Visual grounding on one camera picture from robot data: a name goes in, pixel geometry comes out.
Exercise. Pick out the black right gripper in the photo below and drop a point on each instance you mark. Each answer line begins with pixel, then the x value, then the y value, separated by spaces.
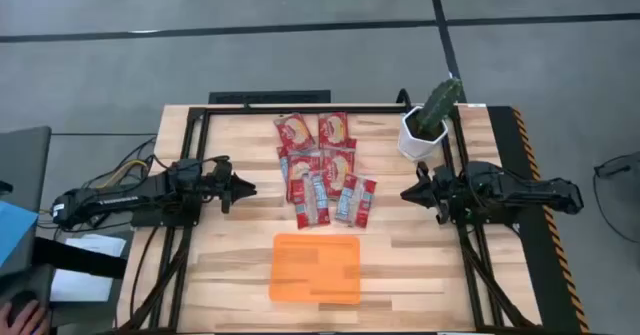
pixel 435 190

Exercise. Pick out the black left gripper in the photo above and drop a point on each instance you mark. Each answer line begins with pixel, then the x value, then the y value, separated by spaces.
pixel 220 182

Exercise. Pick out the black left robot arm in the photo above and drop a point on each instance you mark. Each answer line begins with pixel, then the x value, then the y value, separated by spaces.
pixel 125 200

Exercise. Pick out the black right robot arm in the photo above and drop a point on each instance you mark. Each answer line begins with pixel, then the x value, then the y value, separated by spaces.
pixel 520 190

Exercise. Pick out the white faceted plant pot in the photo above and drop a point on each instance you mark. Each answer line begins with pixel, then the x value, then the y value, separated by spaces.
pixel 412 142

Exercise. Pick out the green cactus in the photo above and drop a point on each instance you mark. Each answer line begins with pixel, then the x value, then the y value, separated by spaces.
pixel 439 106

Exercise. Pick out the orange translucent plastic basket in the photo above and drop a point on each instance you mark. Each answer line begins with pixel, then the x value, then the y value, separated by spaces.
pixel 315 270

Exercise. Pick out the white paper sheet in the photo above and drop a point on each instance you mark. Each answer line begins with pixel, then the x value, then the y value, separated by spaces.
pixel 95 245

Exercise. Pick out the blue paper sheet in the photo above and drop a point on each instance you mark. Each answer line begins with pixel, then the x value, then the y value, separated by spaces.
pixel 15 225

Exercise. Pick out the black computer mouse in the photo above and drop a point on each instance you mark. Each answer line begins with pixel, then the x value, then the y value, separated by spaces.
pixel 22 300

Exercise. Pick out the person's hand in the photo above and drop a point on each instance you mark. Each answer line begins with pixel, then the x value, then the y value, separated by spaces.
pixel 25 322

